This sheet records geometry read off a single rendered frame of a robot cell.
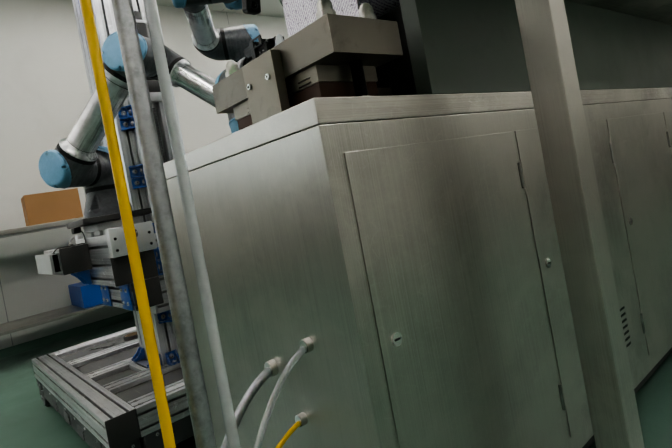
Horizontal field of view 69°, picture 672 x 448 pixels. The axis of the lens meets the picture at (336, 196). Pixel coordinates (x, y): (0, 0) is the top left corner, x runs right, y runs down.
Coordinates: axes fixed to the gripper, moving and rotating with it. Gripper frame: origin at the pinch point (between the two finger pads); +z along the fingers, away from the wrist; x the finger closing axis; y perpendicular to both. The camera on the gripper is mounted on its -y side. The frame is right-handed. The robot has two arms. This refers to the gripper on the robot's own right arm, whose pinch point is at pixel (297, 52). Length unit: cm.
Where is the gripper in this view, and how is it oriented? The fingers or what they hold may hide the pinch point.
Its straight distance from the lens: 118.2
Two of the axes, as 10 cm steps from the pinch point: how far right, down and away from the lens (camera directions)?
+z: 6.3, -1.1, -7.7
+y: -1.9, -9.8, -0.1
